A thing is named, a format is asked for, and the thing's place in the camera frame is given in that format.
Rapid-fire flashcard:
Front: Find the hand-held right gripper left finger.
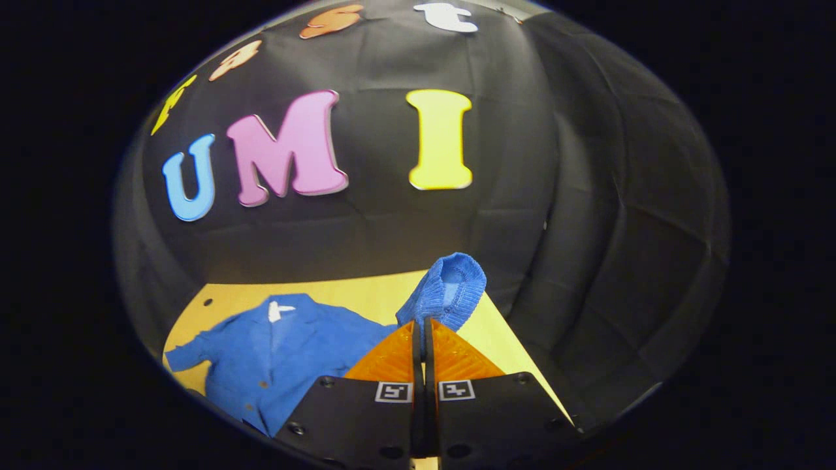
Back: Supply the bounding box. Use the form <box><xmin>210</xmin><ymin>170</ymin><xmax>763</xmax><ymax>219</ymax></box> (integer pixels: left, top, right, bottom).
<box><xmin>274</xmin><ymin>319</ymin><xmax>425</xmax><ymax>470</ymax></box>

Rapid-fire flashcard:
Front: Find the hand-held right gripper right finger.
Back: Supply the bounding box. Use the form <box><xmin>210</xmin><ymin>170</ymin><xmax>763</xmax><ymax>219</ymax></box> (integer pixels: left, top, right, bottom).
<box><xmin>425</xmin><ymin>318</ymin><xmax>582</xmax><ymax>470</ymax></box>

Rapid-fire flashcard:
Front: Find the blue button-up garment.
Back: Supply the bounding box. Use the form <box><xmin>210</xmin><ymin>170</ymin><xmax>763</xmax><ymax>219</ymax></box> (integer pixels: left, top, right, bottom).
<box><xmin>163</xmin><ymin>253</ymin><xmax>487</xmax><ymax>438</ymax></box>

